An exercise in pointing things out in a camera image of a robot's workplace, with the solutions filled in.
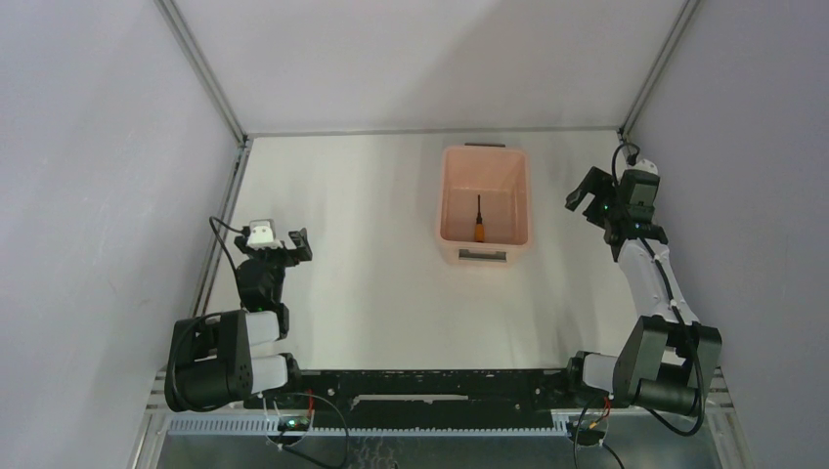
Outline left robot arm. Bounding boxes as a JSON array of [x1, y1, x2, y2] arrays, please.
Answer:
[[164, 216, 567, 414]]

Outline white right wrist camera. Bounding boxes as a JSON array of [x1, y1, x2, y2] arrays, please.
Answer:
[[627, 158, 659, 176]]

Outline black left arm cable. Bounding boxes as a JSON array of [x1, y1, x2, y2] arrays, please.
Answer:
[[208, 216, 250, 279]]

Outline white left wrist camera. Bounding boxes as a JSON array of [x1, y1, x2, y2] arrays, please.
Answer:
[[246, 219, 284, 250]]

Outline yellow handled black screwdriver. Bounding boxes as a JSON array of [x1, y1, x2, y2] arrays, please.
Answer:
[[473, 194, 486, 243]]

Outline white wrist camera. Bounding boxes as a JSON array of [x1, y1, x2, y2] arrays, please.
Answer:
[[627, 158, 659, 176], [246, 219, 284, 250]]

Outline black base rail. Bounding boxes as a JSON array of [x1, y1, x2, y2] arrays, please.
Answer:
[[243, 368, 604, 433]]

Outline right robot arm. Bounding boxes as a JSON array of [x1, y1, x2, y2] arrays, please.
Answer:
[[564, 167, 722, 417]]

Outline pink plastic bin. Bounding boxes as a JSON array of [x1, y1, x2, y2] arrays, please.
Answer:
[[435, 144, 533, 267]]

